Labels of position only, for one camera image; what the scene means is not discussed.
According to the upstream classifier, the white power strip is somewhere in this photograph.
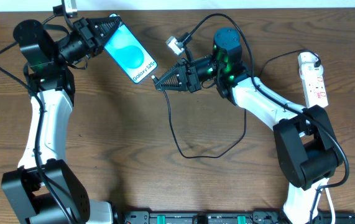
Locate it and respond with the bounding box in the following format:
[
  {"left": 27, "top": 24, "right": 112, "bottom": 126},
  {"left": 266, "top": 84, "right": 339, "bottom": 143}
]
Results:
[{"left": 298, "top": 52, "right": 328, "bottom": 108}]

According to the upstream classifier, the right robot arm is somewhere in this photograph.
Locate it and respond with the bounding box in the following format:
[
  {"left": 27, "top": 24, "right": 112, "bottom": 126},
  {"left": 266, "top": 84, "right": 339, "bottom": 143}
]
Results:
[{"left": 152, "top": 27, "right": 349, "bottom": 223}]

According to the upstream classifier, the blue Galaxy smartphone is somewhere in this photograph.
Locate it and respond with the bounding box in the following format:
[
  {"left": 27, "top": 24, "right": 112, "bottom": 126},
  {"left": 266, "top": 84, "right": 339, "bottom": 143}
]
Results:
[{"left": 104, "top": 22, "right": 157, "bottom": 84}]

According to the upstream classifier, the black USB charging cable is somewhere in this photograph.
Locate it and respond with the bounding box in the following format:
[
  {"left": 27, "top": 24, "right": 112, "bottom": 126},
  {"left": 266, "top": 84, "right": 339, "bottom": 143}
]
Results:
[{"left": 151, "top": 49, "right": 322, "bottom": 159}]

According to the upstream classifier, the white USB charger adapter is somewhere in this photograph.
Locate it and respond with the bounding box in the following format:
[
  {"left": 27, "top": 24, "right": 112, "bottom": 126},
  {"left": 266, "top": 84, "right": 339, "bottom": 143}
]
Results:
[{"left": 299, "top": 63, "right": 324, "bottom": 80}]

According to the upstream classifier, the white power strip cord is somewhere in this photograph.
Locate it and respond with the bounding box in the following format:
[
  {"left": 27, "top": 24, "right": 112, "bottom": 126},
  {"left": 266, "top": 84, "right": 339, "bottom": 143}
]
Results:
[{"left": 318, "top": 185, "right": 337, "bottom": 224}]

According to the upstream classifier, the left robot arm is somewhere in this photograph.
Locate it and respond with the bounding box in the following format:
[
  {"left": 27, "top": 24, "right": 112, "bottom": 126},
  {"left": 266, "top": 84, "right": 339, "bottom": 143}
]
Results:
[{"left": 1, "top": 16, "right": 124, "bottom": 223}]

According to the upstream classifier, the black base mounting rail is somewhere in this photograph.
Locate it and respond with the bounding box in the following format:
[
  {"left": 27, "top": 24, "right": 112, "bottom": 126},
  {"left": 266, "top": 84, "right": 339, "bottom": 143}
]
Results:
[{"left": 114, "top": 210, "right": 355, "bottom": 224}]

